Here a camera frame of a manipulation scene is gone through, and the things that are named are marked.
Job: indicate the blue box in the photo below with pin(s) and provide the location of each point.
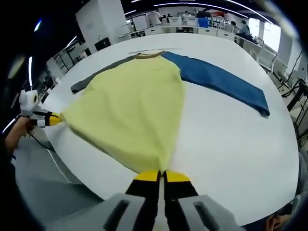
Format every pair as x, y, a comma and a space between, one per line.
203, 22

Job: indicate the white mesh chair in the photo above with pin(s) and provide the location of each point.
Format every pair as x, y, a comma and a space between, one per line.
264, 57

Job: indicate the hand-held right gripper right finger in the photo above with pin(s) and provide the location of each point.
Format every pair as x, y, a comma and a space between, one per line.
180, 192

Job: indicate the white counter cabinets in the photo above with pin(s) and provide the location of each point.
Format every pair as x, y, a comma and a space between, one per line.
168, 29

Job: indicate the person's left hand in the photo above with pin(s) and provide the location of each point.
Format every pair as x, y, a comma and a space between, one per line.
24, 126

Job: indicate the yellow blue grey garment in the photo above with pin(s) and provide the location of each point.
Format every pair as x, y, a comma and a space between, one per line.
132, 108

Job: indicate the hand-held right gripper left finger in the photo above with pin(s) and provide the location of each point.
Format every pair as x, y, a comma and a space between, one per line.
144, 192

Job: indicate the white pillar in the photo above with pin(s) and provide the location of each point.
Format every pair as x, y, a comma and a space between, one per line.
101, 19
286, 41

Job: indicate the black metal frame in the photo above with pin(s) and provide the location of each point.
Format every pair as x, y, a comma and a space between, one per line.
302, 84

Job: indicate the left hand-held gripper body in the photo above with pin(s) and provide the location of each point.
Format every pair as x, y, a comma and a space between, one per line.
27, 101

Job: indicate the black cabinet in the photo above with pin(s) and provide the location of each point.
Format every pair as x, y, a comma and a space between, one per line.
103, 44

